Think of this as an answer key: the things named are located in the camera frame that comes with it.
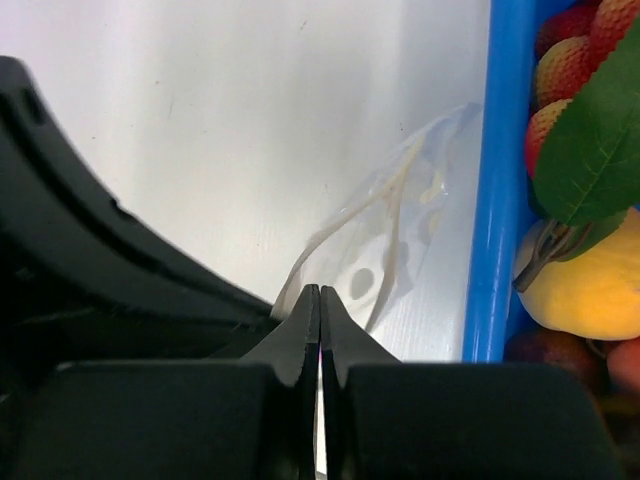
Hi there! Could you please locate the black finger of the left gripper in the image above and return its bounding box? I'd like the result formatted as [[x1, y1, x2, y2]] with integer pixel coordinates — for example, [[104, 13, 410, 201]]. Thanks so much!
[[1, 57, 276, 358]]

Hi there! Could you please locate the green leaf toy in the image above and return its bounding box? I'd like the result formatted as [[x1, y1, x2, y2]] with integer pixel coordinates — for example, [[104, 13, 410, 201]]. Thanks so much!
[[533, 20, 639, 226]]

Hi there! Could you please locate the peach toy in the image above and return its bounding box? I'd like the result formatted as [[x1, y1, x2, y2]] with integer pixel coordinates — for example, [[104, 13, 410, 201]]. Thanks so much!
[[607, 338, 640, 394]]

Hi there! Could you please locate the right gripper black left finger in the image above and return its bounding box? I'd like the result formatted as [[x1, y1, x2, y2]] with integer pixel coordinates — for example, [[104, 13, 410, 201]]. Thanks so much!
[[1, 285, 320, 479]]

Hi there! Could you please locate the dark purple plum toy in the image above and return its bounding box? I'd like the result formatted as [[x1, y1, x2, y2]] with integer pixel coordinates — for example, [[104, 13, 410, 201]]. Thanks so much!
[[503, 329, 610, 395]]

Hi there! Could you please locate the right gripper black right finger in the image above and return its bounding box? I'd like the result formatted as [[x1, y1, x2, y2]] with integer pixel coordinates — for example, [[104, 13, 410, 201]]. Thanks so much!
[[320, 287, 625, 479]]

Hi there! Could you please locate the brown twig stem toy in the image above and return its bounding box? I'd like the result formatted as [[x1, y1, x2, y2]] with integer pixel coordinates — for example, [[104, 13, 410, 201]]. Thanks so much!
[[513, 220, 594, 293]]

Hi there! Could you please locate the clear zip top bag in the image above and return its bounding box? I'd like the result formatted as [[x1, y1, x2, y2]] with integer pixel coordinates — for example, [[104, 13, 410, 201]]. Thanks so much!
[[271, 102, 483, 333]]

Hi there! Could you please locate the lychee cluster toy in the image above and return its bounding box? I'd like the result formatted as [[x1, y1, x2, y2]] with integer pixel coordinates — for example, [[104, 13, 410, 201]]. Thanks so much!
[[524, 0, 639, 177]]

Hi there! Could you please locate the blue plastic bin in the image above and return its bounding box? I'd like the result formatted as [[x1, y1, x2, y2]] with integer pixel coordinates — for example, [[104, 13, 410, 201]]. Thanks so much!
[[462, 1, 571, 363]]

